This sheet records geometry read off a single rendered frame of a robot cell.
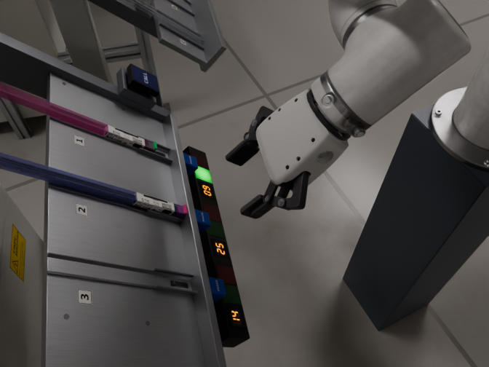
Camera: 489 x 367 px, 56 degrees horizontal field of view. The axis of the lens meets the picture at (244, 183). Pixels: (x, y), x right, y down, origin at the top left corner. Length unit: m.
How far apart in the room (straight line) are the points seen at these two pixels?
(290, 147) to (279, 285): 0.88
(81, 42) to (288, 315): 0.89
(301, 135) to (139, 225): 0.24
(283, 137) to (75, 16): 0.54
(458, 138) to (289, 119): 0.35
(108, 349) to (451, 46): 0.46
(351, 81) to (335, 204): 1.06
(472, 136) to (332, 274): 0.74
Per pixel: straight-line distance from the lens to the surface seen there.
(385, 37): 0.52
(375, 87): 0.52
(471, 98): 0.81
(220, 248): 0.70
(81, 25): 0.99
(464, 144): 0.83
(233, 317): 0.66
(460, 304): 1.51
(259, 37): 2.14
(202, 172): 0.78
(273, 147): 0.58
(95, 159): 0.64
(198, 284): 0.60
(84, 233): 0.56
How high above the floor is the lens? 1.28
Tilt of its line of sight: 54 degrees down
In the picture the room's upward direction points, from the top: straight up
